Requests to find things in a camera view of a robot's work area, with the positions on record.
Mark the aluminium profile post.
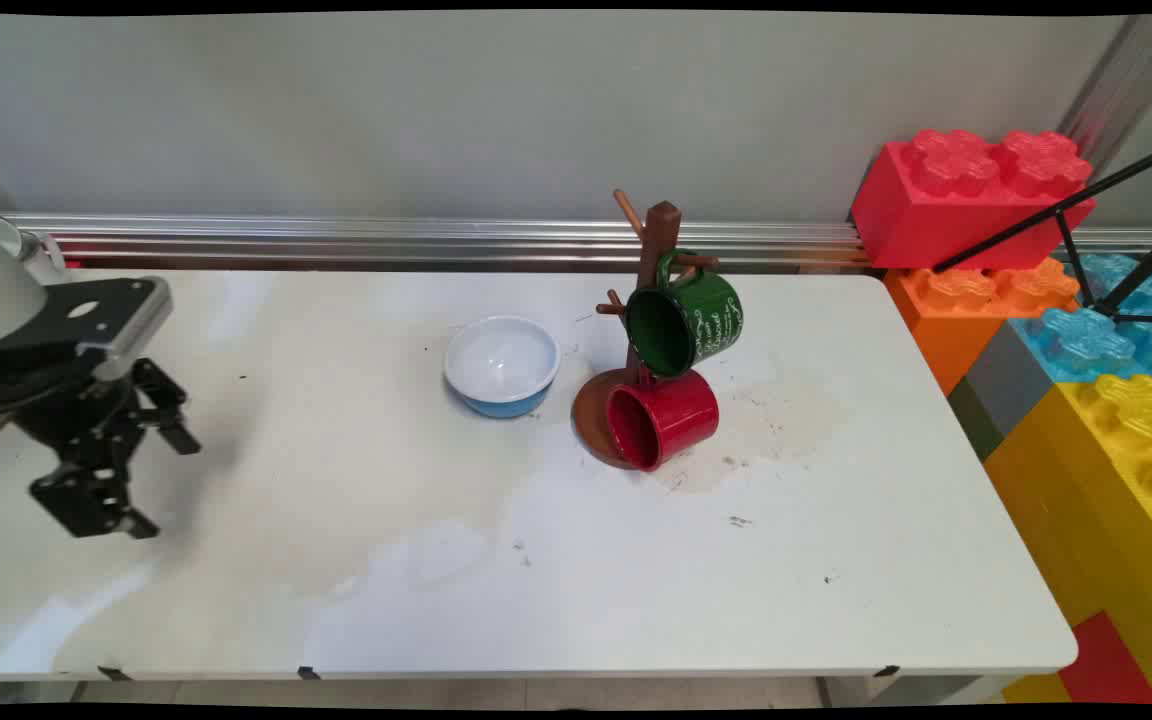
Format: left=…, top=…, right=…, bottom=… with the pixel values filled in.
left=1056, top=15, right=1152, bottom=151

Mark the black tripod stand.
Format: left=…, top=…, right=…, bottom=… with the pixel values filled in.
left=934, top=135, right=1152, bottom=326

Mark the green mug with white script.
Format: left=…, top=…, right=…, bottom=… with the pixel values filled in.
left=624, top=250, right=744, bottom=379

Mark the brown wooden mug tree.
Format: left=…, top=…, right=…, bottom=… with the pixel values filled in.
left=571, top=188, right=722, bottom=471

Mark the red giant building block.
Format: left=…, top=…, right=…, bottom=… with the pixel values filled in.
left=849, top=128, right=1097, bottom=271

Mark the yellow giant building block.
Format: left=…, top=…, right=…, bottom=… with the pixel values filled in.
left=983, top=372, right=1152, bottom=706

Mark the white and blue bowl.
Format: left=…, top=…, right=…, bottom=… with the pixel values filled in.
left=443, top=316, right=562, bottom=419

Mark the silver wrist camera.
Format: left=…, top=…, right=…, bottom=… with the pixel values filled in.
left=84, top=283, right=174, bottom=383

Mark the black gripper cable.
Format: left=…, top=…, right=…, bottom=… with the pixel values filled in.
left=0, top=385, right=49, bottom=423

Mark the orange giant building block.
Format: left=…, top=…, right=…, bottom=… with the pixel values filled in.
left=883, top=258, right=1082, bottom=396

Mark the red mug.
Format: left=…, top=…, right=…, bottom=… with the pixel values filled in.
left=604, top=368, right=720, bottom=473

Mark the light blue giant building block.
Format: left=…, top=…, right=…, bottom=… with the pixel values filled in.
left=1008, top=250, right=1152, bottom=383

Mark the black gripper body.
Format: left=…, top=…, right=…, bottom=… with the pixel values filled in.
left=0, top=355, right=137, bottom=471

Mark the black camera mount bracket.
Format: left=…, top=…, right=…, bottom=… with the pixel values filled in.
left=0, top=277, right=162, bottom=366

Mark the aluminium profile rail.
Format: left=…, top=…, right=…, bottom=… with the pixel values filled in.
left=0, top=212, right=1152, bottom=273

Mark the grey giant building block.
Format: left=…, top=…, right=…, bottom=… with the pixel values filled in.
left=964, top=318, right=1059, bottom=438

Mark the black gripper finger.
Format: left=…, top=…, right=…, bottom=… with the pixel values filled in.
left=133, top=358, right=203, bottom=457
left=31, top=468, right=159, bottom=541

